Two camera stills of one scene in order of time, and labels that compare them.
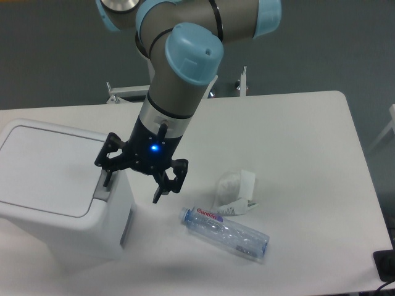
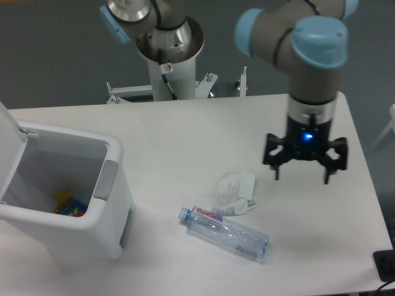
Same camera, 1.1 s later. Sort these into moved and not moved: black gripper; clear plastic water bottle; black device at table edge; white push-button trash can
Moved: black gripper
Not moved: black device at table edge; clear plastic water bottle; white push-button trash can
